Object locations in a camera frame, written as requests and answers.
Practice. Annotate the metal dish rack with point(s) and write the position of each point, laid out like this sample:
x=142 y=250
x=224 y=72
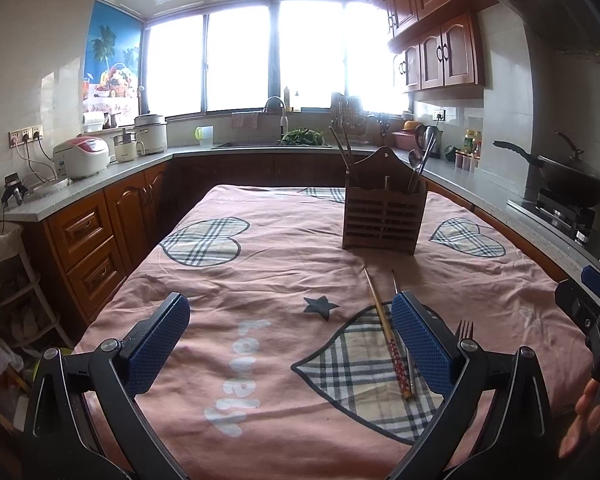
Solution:
x=350 y=109

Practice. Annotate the white storage shelf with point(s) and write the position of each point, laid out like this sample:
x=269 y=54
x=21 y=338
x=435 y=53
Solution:
x=10 y=285

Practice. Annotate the metal spoon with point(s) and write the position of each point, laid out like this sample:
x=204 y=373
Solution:
x=414 y=157

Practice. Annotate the yellow oil bottle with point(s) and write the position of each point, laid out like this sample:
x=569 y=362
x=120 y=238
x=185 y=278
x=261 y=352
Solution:
x=472 y=141

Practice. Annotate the hanging dish cloth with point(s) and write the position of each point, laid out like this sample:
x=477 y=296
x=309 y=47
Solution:
x=245 y=120

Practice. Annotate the black plug adapter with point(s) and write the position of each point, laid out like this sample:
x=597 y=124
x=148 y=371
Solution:
x=14 y=189

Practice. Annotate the dark chopstick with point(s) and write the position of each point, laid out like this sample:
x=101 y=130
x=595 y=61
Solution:
x=398 y=287
x=337 y=145

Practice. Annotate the small white electric pot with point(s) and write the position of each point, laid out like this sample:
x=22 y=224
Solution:
x=127 y=146

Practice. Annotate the person's right hand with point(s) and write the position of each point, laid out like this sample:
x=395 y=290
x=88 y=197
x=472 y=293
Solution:
x=582 y=420

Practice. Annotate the pink plastic basin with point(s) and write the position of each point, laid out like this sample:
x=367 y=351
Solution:
x=404 y=139

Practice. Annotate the metal fork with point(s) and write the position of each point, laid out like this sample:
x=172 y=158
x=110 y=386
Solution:
x=464 y=330

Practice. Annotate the grey kitchen countertop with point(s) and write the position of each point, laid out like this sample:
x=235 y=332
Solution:
x=475 y=195

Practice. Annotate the wooden chopstick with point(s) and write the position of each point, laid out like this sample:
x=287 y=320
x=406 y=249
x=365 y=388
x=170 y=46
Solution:
x=347 y=147
x=380 y=317

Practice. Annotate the gas stove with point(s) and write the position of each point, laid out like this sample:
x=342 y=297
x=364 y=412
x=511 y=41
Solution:
x=565 y=212

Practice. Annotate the black wok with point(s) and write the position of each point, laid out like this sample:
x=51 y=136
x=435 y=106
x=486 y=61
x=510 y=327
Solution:
x=570 y=180

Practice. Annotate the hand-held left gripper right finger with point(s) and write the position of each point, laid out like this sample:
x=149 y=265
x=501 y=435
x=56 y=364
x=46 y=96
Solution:
x=420 y=345

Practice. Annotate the kitchen window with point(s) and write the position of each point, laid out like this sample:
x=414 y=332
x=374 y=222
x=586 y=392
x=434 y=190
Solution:
x=280 y=55

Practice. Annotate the wooden wall cabinets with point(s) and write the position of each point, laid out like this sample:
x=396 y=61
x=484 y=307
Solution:
x=440 y=25

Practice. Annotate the green leafy vegetables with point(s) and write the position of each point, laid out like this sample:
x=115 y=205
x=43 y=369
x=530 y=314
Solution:
x=302 y=136

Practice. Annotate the curved sink faucet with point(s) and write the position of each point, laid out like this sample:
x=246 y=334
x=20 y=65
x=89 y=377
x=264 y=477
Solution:
x=278 y=112

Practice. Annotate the beach wall poster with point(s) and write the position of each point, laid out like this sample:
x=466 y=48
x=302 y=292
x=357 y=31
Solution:
x=112 y=60

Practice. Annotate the wooden base cabinets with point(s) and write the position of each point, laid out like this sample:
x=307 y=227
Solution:
x=85 y=240

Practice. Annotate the large white electric cooker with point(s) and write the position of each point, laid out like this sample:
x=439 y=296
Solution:
x=151 y=132

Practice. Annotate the steel electric kettle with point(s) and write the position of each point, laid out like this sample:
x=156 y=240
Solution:
x=430 y=136

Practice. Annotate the wall power outlets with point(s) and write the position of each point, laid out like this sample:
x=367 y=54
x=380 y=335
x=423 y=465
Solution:
x=25 y=135

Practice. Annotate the orange bowl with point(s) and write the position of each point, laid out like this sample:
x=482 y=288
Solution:
x=410 y=124

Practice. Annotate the row of spice jars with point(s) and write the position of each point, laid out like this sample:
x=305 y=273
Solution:
x=466 y=161

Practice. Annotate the green-lid plastic cup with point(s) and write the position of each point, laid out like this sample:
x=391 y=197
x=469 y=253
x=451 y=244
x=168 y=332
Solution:
x=205 y=136

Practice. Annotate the pink heart-print tablecloth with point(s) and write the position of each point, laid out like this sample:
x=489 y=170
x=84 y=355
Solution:
x=260 y=280

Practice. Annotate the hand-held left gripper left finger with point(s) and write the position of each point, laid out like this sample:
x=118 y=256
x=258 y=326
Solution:
x=162 y=340

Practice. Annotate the wooden utensil holder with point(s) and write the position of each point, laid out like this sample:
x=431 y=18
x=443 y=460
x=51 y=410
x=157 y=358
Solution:
x=385 y=215

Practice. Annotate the knife holder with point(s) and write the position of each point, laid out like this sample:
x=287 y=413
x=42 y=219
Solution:
x=382 y=125

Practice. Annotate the white pink rice cooker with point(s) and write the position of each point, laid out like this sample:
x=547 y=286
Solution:
x=82 y=156

